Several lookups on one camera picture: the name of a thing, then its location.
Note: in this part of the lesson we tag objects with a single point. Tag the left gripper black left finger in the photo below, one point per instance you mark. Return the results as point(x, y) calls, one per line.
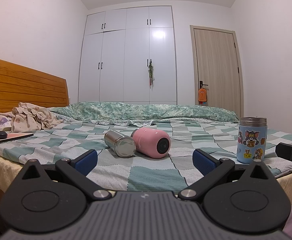
point(47, 198)

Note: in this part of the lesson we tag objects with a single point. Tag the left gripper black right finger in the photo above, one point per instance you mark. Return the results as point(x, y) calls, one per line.
point(245, 199)

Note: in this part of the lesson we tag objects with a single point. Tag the blue cartoon sticker cup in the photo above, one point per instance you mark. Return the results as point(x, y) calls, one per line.
point(252, 138)

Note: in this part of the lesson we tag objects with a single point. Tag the pink thermos cup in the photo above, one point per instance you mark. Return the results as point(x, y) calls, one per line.
point(152, 142)

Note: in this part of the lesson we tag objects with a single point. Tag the small stainless steel cup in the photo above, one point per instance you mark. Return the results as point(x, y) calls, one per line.
point(123, 145)

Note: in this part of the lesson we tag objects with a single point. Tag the pink flat tablet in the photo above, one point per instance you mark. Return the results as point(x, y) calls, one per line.
point(15, 136)

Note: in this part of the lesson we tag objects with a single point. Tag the small black round object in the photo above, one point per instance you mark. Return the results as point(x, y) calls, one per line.
point(3, 135)

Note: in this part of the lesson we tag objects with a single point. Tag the crumpled beige patterned clothes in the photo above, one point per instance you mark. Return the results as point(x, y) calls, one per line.
point(29, 117)

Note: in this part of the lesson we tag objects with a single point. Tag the green floral quilt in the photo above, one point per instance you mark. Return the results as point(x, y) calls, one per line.
point(123, 114)

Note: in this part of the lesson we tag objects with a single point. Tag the orange hanging door ornament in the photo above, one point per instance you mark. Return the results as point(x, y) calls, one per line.
point(202, 95)

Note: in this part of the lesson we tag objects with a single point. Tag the wooden headboard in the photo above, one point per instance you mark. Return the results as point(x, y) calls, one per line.
point(22, 84)

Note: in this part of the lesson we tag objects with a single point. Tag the beige wooden door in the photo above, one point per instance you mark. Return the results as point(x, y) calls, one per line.
point(217, 63)

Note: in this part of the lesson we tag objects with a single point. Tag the green hanging wardrobe ornament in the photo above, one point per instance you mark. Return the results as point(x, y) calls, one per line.
point(151, 72)

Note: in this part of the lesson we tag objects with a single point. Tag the white wardrobe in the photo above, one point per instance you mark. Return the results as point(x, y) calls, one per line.
point(116, 50)

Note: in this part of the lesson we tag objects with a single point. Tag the black door handle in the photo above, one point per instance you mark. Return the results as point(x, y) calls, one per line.
point(201, 84)

